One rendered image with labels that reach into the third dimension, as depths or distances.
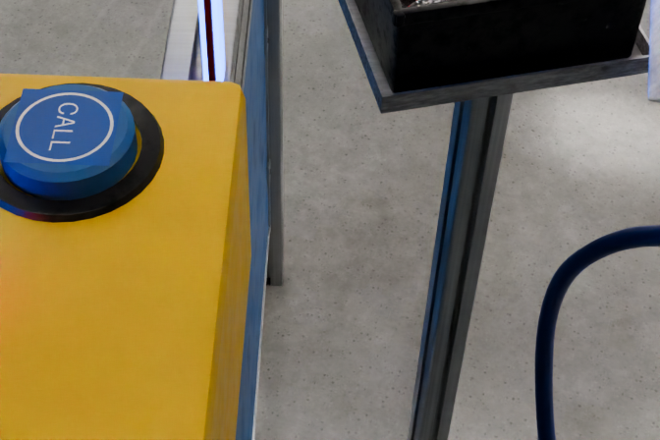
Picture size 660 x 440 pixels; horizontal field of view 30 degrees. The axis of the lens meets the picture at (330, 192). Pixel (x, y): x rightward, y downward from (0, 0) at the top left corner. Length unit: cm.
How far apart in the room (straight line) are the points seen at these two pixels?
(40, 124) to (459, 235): 60
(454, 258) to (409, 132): 93
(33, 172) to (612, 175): 156
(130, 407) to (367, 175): 151
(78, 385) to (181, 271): 4
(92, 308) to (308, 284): 135
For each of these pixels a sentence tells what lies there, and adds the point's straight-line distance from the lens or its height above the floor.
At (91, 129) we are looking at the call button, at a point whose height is 108.
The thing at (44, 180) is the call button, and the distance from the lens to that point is 36.
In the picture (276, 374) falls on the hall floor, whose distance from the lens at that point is 160.
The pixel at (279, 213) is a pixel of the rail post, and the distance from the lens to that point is 156.
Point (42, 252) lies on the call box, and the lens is 35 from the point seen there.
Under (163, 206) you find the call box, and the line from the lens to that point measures 36.
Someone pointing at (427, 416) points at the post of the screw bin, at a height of 37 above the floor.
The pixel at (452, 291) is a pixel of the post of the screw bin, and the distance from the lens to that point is 99.
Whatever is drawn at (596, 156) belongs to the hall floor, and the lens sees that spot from 189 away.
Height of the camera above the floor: 134
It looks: 49 degrees down
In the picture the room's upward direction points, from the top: 2 degrees clockwise
